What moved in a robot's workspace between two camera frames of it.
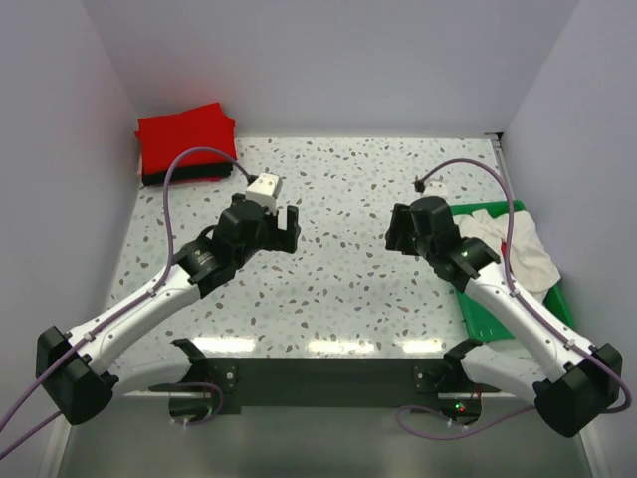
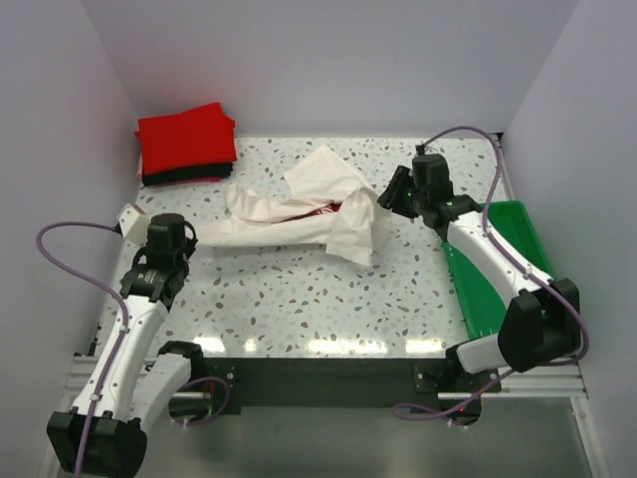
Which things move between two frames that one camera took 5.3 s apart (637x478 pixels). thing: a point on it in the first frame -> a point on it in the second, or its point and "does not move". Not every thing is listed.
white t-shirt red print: [532, 266] -> [325, 202]
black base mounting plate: [215, 390] does not move
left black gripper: [281, 232] -> [175, 247]
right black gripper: [401, 231] -> [398, 190]
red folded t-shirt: [160, 137] does not move
